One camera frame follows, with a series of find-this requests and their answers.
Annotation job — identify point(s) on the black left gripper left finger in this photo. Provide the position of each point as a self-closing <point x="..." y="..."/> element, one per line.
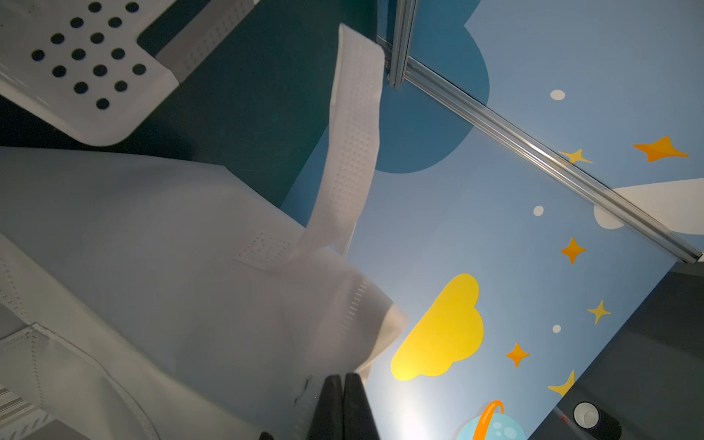
<point x="327" y="423"/>

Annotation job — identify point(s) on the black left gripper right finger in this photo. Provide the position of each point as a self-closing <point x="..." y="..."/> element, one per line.
<point x="359" y="422"/>

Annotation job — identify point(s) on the white insulated delivery bag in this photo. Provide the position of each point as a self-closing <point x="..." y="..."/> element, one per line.
<point x="149" y="298"/>

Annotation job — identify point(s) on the white perforated plastic basket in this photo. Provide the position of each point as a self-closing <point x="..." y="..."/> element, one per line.
<point x="78" y="66"/>

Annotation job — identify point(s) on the aluminium back table rail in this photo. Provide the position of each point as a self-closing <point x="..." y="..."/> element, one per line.
<point x="548" y="161"/>

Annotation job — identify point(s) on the aluminium right corner post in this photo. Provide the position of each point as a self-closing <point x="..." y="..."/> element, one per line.
<point x="403" y="28"/>

